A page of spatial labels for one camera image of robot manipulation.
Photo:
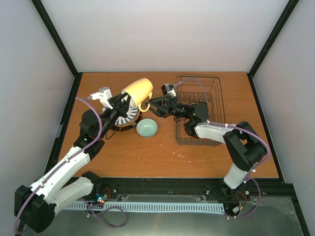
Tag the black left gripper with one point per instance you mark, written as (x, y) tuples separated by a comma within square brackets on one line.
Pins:
[(117, 99)]

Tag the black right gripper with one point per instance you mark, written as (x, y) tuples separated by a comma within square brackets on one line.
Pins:
[(170, 105)]

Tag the white plate with blue stripes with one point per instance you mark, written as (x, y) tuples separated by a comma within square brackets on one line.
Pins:
[(132, 113)]

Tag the yellow ceramic mug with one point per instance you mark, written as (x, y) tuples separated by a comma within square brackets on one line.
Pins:
[(138, 91)]

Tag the green patterned small bowl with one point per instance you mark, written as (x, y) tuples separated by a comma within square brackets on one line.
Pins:
[(147, 128)]

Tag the dark wire dish rack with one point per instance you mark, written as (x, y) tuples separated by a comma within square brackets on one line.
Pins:
[(193, 89)]

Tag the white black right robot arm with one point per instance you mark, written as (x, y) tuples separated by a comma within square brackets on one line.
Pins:
[(246, 149)]

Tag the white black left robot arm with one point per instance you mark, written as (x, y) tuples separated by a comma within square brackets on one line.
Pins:
[(85, 148)]

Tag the dark striped bottom plate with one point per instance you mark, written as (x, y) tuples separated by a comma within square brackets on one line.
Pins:
[(127, 126)]

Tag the small green-lit circuit board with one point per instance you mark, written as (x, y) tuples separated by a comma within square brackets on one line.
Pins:
[(104, 198)]

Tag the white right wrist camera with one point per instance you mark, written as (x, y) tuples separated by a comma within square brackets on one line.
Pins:
[(168, 89)]

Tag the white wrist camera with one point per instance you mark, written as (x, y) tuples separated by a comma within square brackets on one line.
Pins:
[(103, 95), (168, 89)]

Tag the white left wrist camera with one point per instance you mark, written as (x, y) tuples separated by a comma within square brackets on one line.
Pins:
[(103, 95)]

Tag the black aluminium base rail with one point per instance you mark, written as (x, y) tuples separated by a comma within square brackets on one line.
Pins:
[(160, 189)]

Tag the light blue slotted cable duct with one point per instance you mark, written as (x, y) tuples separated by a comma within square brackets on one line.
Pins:
[(143, 207)]

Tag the black left frame post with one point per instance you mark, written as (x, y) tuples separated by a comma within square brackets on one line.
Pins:
[(40, 8)]

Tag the black frame post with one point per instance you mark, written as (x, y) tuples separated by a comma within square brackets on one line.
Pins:
[(40, 8), (285, 15)]

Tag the black right frame post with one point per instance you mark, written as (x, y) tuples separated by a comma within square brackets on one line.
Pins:
[(285, 15)]

